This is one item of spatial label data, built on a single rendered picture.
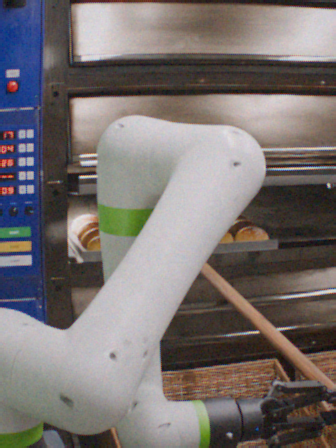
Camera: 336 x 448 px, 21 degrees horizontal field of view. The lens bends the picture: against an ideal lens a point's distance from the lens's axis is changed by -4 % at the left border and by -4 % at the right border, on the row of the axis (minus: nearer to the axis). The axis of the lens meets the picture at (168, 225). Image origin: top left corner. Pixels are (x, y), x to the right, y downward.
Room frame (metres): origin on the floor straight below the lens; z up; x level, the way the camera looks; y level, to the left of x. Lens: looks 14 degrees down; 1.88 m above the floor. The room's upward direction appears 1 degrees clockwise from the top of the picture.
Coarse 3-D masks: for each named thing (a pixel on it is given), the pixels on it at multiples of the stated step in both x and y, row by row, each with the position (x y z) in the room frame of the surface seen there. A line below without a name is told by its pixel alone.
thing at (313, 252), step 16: (320, 240) 2.58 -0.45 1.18; (224, 256) 2.44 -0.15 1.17; (240, 256) 2.46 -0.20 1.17; (256, 256) 2.47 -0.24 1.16; (272, 256) 2.48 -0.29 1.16; (288, 256) 2.50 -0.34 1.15; (304, 256) 2.51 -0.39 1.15; (320, 256) 2.52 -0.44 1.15; (80, 272) 2.34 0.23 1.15; (96, 272) 2.35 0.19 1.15
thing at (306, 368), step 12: (204, 276) 2.18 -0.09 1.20; (216, 276) 2.12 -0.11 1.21; (216, 288) 2.09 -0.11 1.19; (228, 288) 2.03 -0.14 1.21; (228, 300) 2.00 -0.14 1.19; (240, 300) 1.95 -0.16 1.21; (240, 312) 1.92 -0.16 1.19; (252, 312) 1.87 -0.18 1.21; (252, 324) 1.84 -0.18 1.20; (264, 324) 1.79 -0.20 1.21; (264, 336) 1.77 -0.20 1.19; (276, 336) 1.72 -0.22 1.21; (276, 348) 1.70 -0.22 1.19; (288, 348) 1.66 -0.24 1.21; (288, 360) 1.63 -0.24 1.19; (300, 360) 1.59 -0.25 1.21; (300, 372) 1.57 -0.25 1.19; (312, 372) 1.53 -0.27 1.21
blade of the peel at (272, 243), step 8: (72, 232) 2.63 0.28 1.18; (72, 240) 2.51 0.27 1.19; (256, 240) 2.47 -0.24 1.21; (264, 240) 2.47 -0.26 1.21; (272, 240) 2.48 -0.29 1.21; (80, 248) 2.38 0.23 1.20; (216, 248) 2.44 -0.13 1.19; (224, 248) 2.44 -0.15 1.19; (232, 248) 2.45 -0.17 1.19; (240, 248) 2.45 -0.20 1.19; (248, 248) 2.46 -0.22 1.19; (256, 248) 2.47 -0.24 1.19; (264, 248) 2.47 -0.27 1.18; (272, 248) 2.48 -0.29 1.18; (80, 256) 2.38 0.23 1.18; (88, 256) 2.34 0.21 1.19; (96, 256) 2.35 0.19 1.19
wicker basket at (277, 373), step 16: (208, 368) 2.40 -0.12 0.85; (224, 368) 2.41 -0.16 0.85; (240, 368) 2.42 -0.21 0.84; (256, 368) 2.43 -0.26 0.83; (272, 368) 2.45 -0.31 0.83; (176, 384) 2.36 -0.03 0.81; (192, 384) 2.37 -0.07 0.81; (208, 384) 2.39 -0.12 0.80; (224, 384) 2.40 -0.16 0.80; (240, 384) 2.41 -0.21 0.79; (256, 384) 2.42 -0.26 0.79; (176, 400) 2.35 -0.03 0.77; (288, 416) 2.33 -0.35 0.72; (304, 416) 2.21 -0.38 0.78; (112, 432) 2.09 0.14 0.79
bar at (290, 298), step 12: (324, 288) 2.14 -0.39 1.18; (204, 300) 2.05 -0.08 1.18; (216, 300) 2.06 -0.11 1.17; (252, 300) 2.07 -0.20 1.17; (264, 300) 2.08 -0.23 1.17; (276, 300) 2.08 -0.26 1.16; (288, 300) 2.09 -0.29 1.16; (300, 300) 2.10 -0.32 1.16; (312, 300) 2.11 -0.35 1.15; (324, 300) 2.13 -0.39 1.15; (180, 312) 2.02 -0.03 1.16; (192, 312) 2.03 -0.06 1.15; (204, 312) 2.04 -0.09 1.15
